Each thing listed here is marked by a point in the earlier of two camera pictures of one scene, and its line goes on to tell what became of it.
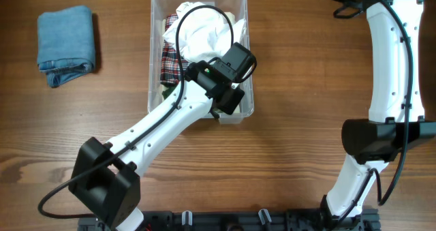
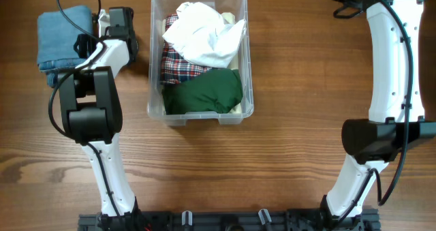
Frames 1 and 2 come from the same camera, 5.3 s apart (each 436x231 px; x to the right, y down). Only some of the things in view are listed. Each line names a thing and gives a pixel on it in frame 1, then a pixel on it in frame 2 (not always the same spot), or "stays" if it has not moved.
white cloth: x=204 y=33 stays
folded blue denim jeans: x=65 y=45 stays
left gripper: x=231 y=105 → x=84 y=43
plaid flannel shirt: x=170 y=69 stays
